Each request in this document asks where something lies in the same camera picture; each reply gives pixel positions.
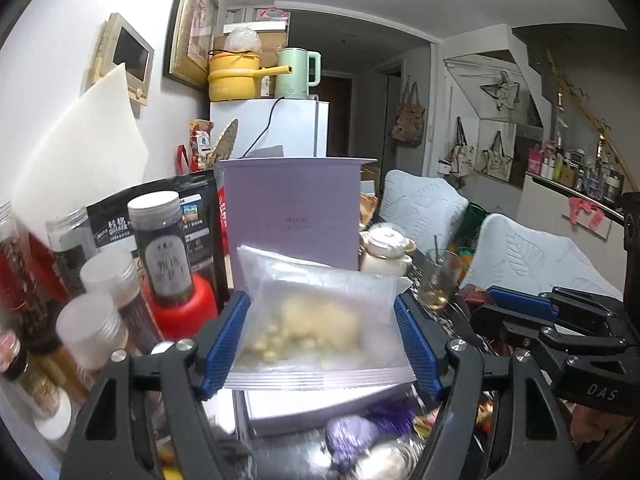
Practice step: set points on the cream tote bag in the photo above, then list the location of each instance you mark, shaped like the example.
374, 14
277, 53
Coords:
461, 152
496, 160

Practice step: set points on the cardboard box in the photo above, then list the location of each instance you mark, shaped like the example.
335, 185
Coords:
272, 40

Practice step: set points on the orange printed snack bag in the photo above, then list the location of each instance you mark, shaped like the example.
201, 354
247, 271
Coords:
201, 142

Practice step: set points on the brown patterned tote bag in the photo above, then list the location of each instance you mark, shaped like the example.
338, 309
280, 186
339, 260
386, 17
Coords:
407, 120

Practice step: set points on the cluster of lidded plastic jars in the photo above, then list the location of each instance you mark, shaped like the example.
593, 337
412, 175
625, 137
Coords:
95, 310

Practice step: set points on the clear glass cup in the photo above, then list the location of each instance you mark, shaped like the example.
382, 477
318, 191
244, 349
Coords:
440, 285

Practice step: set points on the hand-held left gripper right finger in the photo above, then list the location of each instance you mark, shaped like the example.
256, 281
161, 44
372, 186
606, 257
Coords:
417, 345

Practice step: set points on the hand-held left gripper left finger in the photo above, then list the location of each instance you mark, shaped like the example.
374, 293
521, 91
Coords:
225, 345

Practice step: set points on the yellow bamboo pole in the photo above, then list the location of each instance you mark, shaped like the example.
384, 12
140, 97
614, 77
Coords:
585, 110

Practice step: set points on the silver foil packet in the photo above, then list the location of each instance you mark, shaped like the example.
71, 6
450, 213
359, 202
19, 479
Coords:
395, 462

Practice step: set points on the lilac gift box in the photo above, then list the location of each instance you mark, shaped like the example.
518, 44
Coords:
290, 210

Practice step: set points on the green orange bag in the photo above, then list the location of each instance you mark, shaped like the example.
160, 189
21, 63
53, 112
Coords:
472, 222

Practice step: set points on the red canister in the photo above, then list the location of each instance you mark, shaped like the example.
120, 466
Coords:
185, 310

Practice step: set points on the white fridge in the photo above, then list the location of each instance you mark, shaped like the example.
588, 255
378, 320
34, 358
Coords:
295, 127

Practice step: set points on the white foam board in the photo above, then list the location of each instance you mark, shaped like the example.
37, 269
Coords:
80, 145

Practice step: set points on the woven straw fan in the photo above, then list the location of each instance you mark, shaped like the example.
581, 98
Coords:
227, 140

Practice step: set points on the dark brown door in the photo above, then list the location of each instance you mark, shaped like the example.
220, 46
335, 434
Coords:
337, 115

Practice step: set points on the pale green kettle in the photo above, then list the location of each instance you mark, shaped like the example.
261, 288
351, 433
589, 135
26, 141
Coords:
295, 77

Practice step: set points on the black oats pouch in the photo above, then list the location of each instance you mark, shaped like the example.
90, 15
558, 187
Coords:
200, 210

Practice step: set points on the cream ceramic lidded jar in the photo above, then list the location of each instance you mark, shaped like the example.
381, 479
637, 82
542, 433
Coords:
385, 252

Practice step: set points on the beige wall intercom panel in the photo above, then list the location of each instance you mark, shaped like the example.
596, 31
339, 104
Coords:
125, 57

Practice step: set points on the row of cosmetic bottles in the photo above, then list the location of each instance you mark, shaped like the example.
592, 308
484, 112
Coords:
575, 170

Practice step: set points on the white stair cabinet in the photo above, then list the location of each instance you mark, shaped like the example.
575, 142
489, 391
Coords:
480, 110

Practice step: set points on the pink cloth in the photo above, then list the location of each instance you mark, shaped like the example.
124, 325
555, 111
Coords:
585, 212

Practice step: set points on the lilac sachet purple tassel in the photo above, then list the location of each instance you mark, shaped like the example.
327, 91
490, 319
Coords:
350, 435

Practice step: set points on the clear zip bag pale beans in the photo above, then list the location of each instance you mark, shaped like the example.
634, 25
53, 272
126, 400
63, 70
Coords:
310, 320

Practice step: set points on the white plastic bag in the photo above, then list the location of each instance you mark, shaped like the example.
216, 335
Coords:
242, 40

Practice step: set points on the star wall decoration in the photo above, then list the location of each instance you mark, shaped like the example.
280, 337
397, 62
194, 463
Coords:
502, 92

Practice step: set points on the maroon foil packet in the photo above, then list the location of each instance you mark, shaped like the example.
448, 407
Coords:
475, 295

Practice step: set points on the yellow pot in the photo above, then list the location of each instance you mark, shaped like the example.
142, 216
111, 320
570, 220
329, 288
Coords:
232, 77

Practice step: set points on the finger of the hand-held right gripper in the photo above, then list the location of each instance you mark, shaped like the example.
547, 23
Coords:
520, 299
515, 327

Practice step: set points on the framed picture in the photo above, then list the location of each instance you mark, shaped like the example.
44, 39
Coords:
192, 25

